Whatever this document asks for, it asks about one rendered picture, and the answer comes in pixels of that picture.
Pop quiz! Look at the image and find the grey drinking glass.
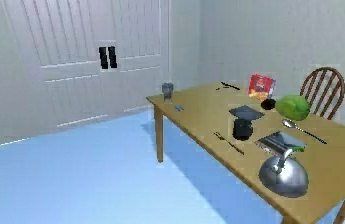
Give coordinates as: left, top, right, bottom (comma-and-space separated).
161, 82, 175, 103

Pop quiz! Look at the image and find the thin black utensil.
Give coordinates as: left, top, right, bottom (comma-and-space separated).
213, 131, 245, 156

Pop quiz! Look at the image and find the black square-topped object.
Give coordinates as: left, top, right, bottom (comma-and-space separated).
228, 105, 266, 142

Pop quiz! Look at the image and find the red cereal box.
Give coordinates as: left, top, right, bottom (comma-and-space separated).
247, 73, 277, 102

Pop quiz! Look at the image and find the small black bowl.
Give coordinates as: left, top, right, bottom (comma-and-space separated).
260, 98, 277, 111

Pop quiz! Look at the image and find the white panelled double door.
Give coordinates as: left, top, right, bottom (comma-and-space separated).
0, 0, 174, 129

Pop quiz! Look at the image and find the green round lettuce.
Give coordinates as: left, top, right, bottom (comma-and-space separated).
275, 94, 311, 122

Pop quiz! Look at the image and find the brown wooden chair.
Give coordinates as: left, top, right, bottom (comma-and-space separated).
299, 66, 345, 121

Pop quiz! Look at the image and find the wooden table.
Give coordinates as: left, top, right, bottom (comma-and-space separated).
146, 81, 345, 224

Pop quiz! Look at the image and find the black door handle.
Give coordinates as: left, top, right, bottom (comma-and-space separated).
98, 46, 109, 70
107, 45, 118, 69

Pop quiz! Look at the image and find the silver dome with handle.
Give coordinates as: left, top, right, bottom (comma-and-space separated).
258, 148, 310, 199

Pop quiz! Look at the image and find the silver spoon with black handle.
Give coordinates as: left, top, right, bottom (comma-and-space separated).
281, 118, 328, 145

